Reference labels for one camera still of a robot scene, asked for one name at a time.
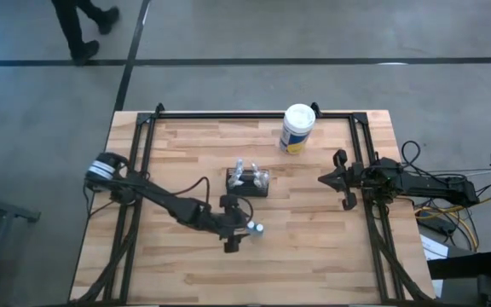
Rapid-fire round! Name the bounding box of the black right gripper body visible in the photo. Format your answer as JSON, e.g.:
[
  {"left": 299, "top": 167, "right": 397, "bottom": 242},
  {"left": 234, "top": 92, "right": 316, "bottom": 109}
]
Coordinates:
[{"left": 333, "top": 148, "right": 373, "bottom": 211}]

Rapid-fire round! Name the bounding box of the black metal stand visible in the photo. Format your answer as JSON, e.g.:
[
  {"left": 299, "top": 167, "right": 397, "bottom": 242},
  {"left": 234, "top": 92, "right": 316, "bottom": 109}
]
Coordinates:
[{"left": 0, "top": 186, "right": 42, "bottom": 307}]

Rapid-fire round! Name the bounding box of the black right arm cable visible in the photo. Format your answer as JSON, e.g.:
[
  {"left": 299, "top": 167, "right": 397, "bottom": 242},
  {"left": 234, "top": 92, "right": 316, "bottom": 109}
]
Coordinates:
[{"left": 400, "top": 140, "right": 425, "bottom": 171}]

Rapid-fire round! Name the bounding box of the blue yellow wipes canister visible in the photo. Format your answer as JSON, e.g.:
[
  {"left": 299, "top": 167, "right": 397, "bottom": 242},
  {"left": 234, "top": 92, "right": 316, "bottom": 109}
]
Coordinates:
[{"left": 278, "top": 103, "right": 317, "bottom": 156}]

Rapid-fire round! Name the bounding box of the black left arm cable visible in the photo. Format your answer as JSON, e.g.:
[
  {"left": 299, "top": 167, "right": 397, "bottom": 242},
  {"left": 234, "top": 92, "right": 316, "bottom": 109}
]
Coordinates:
[{"left": 170, "top": 176, "right": 254, "bottom": 223}]

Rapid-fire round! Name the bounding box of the white floor cable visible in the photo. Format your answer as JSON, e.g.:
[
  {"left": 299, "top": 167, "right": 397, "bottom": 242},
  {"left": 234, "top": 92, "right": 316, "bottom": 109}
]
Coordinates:
[{"left": 436, "top": 169, "right": 491, "bottom": 183}]

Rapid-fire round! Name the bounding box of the dark blue toothbrush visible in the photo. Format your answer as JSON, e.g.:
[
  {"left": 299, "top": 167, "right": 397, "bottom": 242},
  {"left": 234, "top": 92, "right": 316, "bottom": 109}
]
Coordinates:
[{"left": 229, "top": 158, "right": 246, "bottom": 188}]

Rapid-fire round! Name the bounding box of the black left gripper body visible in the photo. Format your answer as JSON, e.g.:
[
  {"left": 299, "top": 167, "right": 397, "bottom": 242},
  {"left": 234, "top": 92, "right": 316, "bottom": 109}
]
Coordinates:
[{"left": 211, "top": 194, "right": 243, "bottom": 255}]

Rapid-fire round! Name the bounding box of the clear toothbrush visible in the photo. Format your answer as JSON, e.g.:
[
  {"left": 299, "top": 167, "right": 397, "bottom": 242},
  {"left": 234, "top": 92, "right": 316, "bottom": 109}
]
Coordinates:
[{"left": 251, "top": 168, "right": 268, "bottom": 189}]

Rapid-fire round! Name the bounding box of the yellow floor cable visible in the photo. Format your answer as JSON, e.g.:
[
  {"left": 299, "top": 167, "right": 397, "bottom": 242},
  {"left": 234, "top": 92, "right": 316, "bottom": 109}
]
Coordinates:
[{"left": 413, "top": 195, "right": 491, "bottom": 252}]

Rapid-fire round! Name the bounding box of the black aluminium table frame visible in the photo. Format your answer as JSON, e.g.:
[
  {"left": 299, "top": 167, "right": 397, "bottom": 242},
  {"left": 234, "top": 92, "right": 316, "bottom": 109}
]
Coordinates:
[{"left": 68, "top": 101, "right": 438, "bottom": 306}]

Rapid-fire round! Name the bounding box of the white paper sheet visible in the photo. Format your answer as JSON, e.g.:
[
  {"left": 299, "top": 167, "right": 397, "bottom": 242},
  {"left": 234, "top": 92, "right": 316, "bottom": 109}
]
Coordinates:
[{"left": 419, "top": 233, "right": 450, "bottom": 262}]

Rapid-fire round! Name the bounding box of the black power brick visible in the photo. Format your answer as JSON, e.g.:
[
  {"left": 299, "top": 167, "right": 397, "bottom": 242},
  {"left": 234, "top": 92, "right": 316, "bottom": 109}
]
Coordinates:
[{"left": 415, "top": 211, "right": 458, "bottom": 236}]

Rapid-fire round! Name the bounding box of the black wire caddy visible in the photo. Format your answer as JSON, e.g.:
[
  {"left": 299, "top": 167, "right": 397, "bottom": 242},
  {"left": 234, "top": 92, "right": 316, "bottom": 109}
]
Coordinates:
[{"left": 225, "top": 167, "right": 271, "bottom": 198}]

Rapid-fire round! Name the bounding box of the black bench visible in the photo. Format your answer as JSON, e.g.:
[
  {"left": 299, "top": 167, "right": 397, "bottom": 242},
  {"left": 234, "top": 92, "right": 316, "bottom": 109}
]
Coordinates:
[{"left": 426, "top": 250, "right": 491, "bottom": 307}]

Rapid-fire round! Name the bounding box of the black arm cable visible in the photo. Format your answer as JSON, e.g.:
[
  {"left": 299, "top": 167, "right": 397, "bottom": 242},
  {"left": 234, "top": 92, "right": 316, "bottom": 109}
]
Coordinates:
[
  {"left": 170, "top": 176, "right": 254, "bottom": 223},
  {"left": 400, "top": 140, "right": 425, "bottom": 171}
]

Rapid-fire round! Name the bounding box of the light blue toothbrush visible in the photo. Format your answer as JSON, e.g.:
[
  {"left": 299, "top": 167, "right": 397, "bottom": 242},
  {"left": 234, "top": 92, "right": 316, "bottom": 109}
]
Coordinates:
[{"left": 230, "top": 159, "right": 246, "bottom": 188}]

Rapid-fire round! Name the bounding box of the person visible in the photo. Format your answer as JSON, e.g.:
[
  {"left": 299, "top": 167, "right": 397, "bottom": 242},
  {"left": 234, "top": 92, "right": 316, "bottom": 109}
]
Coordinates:
[{"left": 50, "top": 0, "right": 121, "bottom": 66}]

